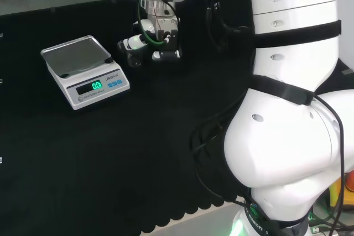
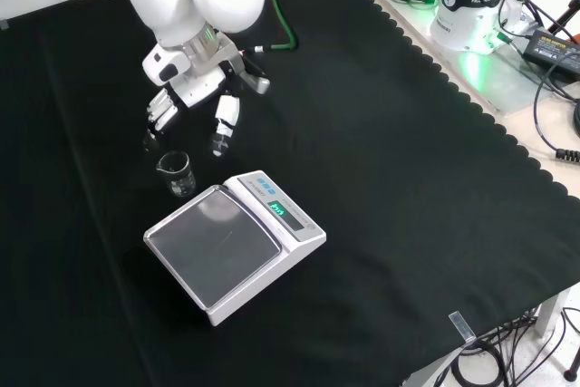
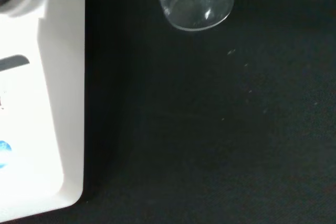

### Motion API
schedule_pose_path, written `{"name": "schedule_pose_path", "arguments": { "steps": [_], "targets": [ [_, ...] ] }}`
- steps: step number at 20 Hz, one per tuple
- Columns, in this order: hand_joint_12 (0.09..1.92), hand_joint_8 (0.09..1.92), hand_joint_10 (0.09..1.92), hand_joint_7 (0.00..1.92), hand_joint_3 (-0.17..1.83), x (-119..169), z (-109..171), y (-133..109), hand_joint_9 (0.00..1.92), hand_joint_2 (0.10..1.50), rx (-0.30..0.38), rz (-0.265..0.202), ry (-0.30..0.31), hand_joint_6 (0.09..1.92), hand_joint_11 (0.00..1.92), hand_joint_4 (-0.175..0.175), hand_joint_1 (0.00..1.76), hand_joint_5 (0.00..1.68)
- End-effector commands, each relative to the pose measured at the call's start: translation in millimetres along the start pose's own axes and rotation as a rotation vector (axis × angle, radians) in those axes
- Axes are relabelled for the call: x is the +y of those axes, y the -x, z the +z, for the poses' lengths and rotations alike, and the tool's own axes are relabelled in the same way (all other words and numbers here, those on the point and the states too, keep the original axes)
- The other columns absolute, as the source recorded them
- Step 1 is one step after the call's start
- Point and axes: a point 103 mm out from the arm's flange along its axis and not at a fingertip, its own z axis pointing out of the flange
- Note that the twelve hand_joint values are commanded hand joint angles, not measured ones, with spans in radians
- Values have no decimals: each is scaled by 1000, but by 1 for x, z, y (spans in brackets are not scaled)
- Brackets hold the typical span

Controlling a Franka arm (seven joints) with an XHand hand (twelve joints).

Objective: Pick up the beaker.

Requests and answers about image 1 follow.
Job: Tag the electronic balance with steel pan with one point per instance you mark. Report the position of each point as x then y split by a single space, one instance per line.
91 86

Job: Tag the yellow stop button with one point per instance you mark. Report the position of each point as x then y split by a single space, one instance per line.
338 189

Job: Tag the small clear glass beaker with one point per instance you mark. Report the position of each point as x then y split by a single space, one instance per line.
135 59

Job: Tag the black bench cloth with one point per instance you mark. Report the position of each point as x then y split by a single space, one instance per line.
138 142

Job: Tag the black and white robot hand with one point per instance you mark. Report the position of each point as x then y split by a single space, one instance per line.
166 37

